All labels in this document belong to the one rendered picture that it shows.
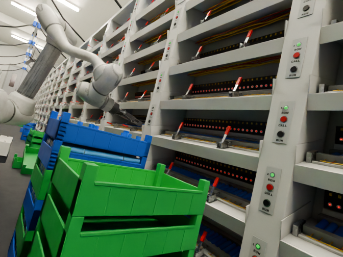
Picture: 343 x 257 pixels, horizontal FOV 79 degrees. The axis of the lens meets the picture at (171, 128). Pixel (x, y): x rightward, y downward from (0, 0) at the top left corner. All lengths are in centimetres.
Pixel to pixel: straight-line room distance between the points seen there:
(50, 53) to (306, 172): 152
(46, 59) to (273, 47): 134
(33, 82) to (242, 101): 131
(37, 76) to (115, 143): 104
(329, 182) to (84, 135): 63
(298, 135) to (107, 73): 88
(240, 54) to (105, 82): 67
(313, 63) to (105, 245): 65
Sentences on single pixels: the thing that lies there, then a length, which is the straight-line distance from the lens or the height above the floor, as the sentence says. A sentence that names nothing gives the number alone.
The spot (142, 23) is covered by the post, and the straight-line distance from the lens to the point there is 201.
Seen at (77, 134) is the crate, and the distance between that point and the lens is 64.
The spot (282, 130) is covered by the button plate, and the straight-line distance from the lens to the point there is 65.
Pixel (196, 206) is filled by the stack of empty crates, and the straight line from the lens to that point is 51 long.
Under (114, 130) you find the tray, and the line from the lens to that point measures 153.
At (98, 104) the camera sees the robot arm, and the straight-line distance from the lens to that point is 126.
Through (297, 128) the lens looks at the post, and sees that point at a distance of 64.
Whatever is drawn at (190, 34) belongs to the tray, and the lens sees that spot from 117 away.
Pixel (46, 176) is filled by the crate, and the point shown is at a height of 30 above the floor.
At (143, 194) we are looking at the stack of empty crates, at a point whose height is 36.
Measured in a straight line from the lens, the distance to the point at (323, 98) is 66.
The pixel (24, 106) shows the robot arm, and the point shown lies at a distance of 162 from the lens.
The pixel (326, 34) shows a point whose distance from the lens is 74.
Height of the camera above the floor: 46
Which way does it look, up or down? 5 degrees up
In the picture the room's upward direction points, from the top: 14 degrees clockwise
